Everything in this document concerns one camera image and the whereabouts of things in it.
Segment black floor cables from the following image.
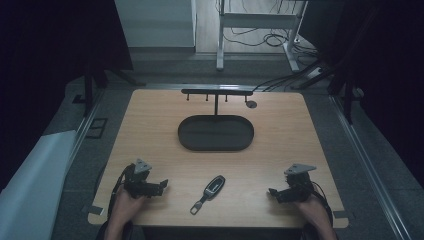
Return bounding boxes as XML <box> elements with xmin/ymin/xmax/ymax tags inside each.
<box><xmin>218</xmin><ymin>0</ymin><xmax>321</xmax><ymax>93</ymax></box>

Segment left hand-held gripper black cable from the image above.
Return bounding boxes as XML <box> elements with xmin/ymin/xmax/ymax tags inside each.
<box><xmin>107</xmin><ymin>164</ymin><xmax>135</xmax><ymax>219</ymax></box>

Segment white sheet roll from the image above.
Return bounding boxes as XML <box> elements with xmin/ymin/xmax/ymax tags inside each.
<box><xmin>0</xmin><ymin>129</ymin><xmax>78</xmax><ymax>240</ymax></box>

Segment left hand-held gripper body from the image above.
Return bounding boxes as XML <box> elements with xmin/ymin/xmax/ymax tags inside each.
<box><xmin>122</xmin><ymin>158</ymin><xmax>160</xmax><ymax>200</ymax></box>

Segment right hand-held gripper black cable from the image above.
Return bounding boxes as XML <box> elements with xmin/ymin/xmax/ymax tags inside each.
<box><xmin>310</xmin><ymin>180</ymin><xmax>334</xmax><ymax>223</ymax></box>

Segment white cabinet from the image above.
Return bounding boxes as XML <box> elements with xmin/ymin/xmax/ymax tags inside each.
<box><xmin>114</xmin><ymin>0</ymin><xmax>198</xmax><ymax>50</ymax></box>

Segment white power strip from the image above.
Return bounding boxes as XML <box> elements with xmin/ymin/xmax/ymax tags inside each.
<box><xmin>305</xmin><ymin>65</ymin><xmax>325</xmax><ymax>80</ymax></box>

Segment black key rack with tray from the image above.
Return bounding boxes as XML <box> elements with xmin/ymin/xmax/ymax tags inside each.
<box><xmin>177</xmin><ymin>88</ymin><xmax>255</xmax><ymax>153</ymax></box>

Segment person's right hand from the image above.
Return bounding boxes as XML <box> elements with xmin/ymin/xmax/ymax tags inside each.
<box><xmin>294</xmin><ymin>194</ymin><xmax>331</xmax><ymax>231</ymax></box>

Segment white desk frame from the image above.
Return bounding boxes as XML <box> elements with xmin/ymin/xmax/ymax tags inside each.
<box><xmin>215</xmin><ymin>0</ymin><xmax>308</xmax><ymax>73</ymax></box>

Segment black car key with ring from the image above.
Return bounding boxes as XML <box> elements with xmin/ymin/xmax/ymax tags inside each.
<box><xmin>189</xmin><ymin>174</ymin><xmax>227</xmax><ymax>216</ymax></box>

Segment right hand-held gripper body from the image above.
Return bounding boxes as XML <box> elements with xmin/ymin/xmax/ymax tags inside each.
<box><xmin>282</xmin><ymin>162</ymin><xmax>318</xmax><ymax>204</ymax></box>

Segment hand-held gripper black cable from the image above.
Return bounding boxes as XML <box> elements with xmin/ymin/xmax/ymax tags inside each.
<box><xmin>310</xmin><ymin>180</ymin><xmax>334</xmax><ymax>223</ymax></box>
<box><xmin>107</xmin><ymin>164</ymin><xmax>135</xmax><ymax>219</ymax></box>

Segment black floor frame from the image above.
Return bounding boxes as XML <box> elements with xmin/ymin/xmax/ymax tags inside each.
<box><xmin>85</xmin><ymin>117</ymin><xmax>109</xmax><ymax>140</ymax></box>

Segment black metal stand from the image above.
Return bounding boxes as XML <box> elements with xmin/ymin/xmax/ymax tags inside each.
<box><xmin>293</xmin><ymin>56</ymin><xmax>364</xmax><ymax>125</ymax></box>
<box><xmin>71</xmin><ymin>61</ymin><xmax>146</xmax><ymax>118</ymax></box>

